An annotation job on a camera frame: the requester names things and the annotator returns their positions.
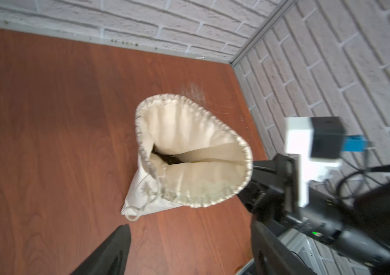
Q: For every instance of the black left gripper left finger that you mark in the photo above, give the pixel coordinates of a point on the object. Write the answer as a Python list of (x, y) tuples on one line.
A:
[(110, 258)]

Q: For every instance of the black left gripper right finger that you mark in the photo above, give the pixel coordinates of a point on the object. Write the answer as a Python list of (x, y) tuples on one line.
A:
[(271, 256)]

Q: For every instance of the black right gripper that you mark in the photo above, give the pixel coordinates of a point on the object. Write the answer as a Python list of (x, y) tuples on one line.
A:
[(271, 196)]

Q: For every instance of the cream cloth drawstring soil bag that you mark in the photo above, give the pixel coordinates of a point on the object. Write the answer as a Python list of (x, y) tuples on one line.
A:
[(186, 157)]

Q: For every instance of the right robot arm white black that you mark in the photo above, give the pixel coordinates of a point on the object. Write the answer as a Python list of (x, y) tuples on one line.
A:
[(360, 231)]

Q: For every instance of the right aluminium corner post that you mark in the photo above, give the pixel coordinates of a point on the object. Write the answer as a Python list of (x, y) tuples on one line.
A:
[(281, 9)]

